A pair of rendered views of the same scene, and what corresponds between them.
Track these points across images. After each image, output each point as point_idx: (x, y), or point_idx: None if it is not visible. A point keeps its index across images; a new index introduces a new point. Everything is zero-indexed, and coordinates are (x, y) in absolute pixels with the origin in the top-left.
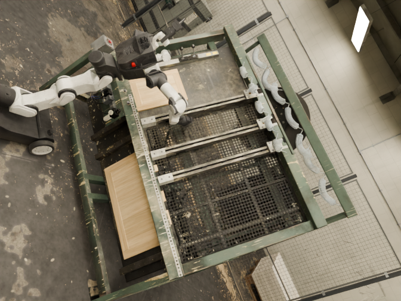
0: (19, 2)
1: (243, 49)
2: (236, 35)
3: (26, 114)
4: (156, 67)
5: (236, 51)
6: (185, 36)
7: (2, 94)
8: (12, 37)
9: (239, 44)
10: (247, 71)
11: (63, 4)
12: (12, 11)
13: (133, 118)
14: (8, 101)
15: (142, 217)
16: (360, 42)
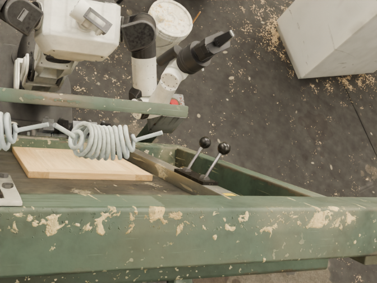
0: (274, 167)
1: (288, 205)
2: (367, 205)
3: (14, 82)
4: (44, 4)
5: (263, 196)
6: (281, 181)
7: (26, 39)
8: (191, 144)
9: (317, 204)
10: (138, 196)
11: (363, 265)
12: (244, 152)
13: None
14: (21, 51)
15: None
16: None
